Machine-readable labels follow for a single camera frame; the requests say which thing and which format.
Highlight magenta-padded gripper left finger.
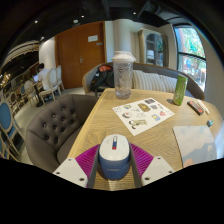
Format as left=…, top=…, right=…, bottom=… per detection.
left=52, top=143, right=101, bottom=189

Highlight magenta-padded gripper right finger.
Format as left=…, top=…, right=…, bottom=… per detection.
left=129, top=143, right=176, bottom=188

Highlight white and blue computer mouse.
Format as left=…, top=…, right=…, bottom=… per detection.
left=97, top=133, right=132, bottom=181

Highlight grey tufted armchair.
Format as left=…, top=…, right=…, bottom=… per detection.
left=25, top=93, right=100, bottom=174

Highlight white sticker sheet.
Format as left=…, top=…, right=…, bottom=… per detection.
left=111, top=97, right=175, bottom=137

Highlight black and red flat box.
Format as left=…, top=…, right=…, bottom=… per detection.
left=186, top=100, right=205, bottom=116

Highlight group of blue chairs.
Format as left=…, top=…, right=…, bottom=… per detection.
left=0, top=91, right=26, bottom=161

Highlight green drink can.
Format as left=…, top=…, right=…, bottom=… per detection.
left=172, top=74, right=189, bottom=107

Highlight striped cushion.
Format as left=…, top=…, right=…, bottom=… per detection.
left=158, top=74, right=178, bottom=94
left=132, top=69, right=162, bottom=91

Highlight group of white chairs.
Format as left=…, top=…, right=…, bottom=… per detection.
left=23, top=64, right=64, bottom=106

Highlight grey curved sofa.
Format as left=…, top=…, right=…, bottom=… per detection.
left=81, top=62, right=206, bottom=101

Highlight black and orange backpack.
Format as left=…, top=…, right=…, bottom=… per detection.
left=89, top=64, right=115, bottom=92

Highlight clear shaker bottle white lid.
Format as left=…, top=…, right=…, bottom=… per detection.
left=111, top=50, right=137, bottom=100

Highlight person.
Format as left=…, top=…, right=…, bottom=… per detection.
left=35, top=63, right=51, bottom=92

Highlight brown wooden door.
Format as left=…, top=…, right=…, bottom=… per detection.
left=54, top=21, right=107, bottom=90

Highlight glass-door cabinet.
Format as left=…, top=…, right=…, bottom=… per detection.
left=138, top=28, right=169, bottom=68

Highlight black-framed window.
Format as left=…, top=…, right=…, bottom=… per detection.
left=173, top=24, right=208, bottom=93

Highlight white door sign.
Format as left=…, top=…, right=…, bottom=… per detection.
left=87, top=34, right=99, bottom=43

